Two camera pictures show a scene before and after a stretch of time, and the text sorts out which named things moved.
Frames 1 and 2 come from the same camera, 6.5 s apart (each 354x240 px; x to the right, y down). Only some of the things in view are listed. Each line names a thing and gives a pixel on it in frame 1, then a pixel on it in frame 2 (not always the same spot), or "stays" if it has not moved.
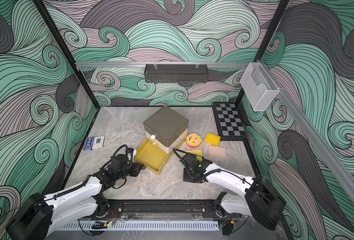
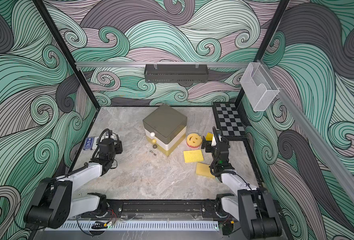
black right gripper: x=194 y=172 -> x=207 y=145
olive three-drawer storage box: x=167 y=128 stays
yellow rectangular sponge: x=212 y=139 stays
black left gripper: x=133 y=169 -> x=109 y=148
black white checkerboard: x=230 y=124 stays
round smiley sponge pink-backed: x=193 y=140 stays
